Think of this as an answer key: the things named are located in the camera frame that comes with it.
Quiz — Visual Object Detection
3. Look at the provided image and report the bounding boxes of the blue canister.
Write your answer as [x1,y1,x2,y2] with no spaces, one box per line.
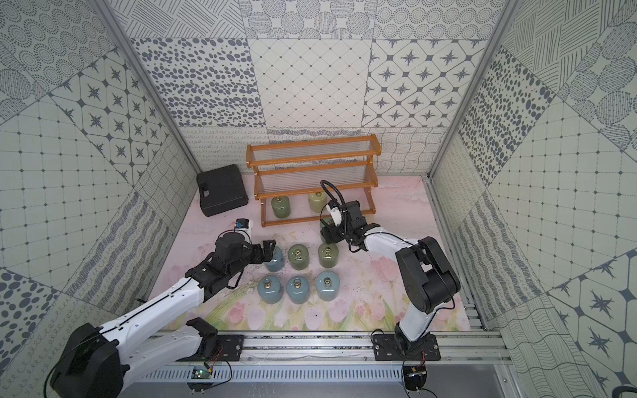
[257,275,283,304]
[286,275,310,305]
[315,270,340,302]
[265,246,285,273]

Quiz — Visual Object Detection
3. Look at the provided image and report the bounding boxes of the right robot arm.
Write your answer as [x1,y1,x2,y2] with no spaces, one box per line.
[321,200,461,350]

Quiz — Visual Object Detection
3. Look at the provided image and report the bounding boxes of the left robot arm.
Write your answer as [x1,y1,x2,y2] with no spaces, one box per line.
[43,231,276,397]

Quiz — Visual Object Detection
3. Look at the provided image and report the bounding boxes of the wooden three-tier shelf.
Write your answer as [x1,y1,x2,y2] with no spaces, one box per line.
[246,134,382,227]

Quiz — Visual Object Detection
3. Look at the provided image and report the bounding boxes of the light green canister bottom centre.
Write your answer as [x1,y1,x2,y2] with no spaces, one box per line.
[308,192,328,213]

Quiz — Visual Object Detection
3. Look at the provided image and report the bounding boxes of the floral pink table mat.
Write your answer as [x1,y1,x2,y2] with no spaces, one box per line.
[150,177,441,331]

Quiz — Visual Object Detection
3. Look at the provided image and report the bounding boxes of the black plastic case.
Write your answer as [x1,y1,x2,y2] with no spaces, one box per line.
[197,164,249,217]

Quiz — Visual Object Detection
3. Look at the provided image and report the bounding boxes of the left controller board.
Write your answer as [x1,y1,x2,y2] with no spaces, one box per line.
[187,367,214,391]

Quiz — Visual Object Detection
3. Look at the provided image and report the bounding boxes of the controller board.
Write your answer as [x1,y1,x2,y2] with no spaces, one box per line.
[401,365,427,391]
[187,367,214,391]

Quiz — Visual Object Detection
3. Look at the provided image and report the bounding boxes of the right controller board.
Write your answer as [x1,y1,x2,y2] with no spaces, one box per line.
[401,365,427,391]

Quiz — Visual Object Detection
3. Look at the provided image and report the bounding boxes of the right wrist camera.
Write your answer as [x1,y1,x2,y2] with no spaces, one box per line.
[326,200,343,227]

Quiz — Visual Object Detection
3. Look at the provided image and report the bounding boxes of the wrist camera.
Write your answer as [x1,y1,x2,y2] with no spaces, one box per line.
[234,217,253,235]
[326,200,343,227]

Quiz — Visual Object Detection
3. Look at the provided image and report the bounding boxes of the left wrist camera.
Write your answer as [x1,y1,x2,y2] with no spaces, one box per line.
[234,217,253,235]

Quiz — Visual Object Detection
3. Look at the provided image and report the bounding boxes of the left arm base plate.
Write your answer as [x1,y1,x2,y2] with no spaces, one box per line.
[178,334,246,363]

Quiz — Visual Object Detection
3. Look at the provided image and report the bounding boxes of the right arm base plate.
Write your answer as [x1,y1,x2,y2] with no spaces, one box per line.
[371,333,441,363]

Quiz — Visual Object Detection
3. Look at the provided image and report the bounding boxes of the aluminium mounting rail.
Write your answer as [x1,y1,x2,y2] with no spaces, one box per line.
[120,331,513,367]

